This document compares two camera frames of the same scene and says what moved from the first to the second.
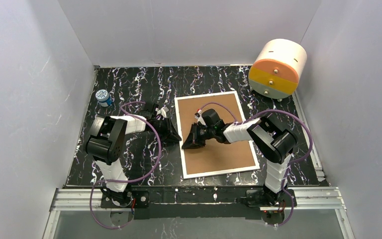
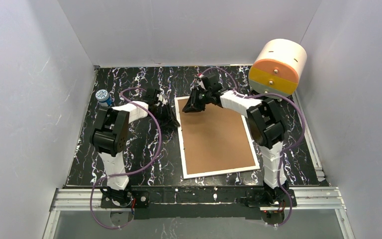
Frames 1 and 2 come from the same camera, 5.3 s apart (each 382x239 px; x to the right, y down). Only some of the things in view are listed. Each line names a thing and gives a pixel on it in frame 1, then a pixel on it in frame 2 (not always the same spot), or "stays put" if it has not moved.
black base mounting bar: [169, 202] stays put
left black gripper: [164, 127] -> [164, 110]
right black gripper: [200, 133] -> [201, 98]
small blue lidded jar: [103, 97] stays put
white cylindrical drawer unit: [275, 72] stays put
